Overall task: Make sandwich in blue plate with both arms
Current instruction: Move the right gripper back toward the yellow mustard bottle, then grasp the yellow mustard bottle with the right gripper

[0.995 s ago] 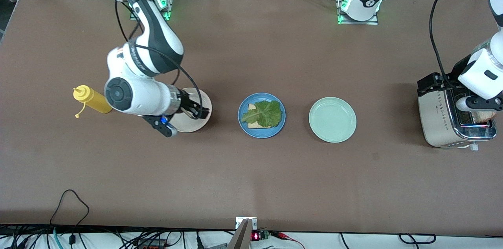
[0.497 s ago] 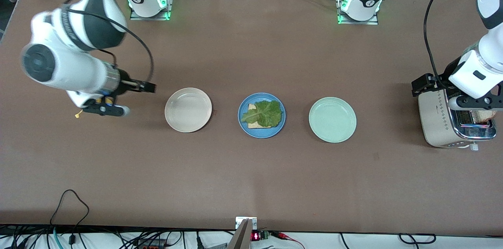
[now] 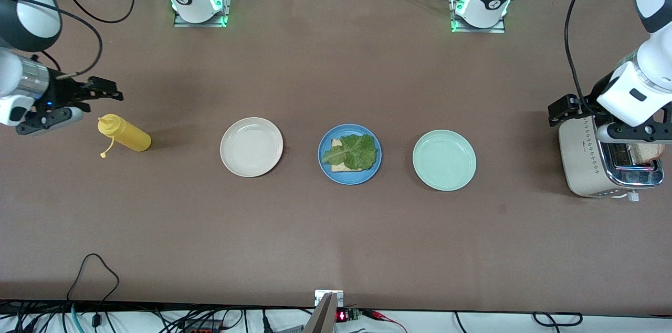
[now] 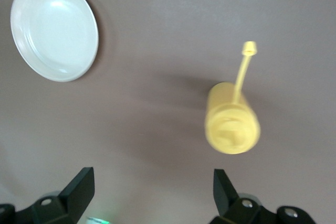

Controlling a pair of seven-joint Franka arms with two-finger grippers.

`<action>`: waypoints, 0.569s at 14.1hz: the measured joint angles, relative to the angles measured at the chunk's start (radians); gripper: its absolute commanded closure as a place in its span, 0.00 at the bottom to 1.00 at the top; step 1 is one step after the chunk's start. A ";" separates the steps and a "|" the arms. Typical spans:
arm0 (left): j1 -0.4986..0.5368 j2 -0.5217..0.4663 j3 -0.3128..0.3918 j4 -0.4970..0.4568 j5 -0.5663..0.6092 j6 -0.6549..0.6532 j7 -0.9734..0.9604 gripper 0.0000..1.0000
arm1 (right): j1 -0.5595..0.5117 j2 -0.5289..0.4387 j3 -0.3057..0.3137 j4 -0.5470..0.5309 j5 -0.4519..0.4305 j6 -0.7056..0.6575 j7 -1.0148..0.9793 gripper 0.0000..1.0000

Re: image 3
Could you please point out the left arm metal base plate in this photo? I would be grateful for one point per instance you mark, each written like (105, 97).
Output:
(478, 30)

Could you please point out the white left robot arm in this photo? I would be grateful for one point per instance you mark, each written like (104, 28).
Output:
(646, 86)

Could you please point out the beige round plate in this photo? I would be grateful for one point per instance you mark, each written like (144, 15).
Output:
(252, 147)

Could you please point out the blue round plate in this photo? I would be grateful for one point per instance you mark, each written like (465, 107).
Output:
(349, 178)

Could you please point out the green lettuce leaf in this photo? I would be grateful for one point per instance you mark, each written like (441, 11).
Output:
(357, 152)

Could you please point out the white table edge bracket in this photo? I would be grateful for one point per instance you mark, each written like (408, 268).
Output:
(320, 296)

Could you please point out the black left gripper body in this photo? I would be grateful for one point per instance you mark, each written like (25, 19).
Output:
(590, 101)

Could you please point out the yellow mustard squeeze bottle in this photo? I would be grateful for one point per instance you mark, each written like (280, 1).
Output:
(128, 136)

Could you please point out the grey metal camera bar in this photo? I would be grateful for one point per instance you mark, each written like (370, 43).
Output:
(323, 317)

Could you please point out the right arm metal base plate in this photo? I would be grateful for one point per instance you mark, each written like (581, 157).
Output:
(199, 23)

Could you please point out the circuit board with red display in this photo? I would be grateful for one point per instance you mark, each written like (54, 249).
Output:
(347, 315)

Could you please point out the beige chrome two-slot toaster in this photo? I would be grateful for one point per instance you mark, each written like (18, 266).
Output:
(583, 165)

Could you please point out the toasted bread slice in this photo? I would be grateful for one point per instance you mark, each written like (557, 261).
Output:
(651, 152)
(338, 167)

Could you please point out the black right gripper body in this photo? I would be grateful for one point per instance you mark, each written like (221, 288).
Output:
(62, 93)

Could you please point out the light green round plate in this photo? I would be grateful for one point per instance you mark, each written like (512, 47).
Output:
(444, 160)

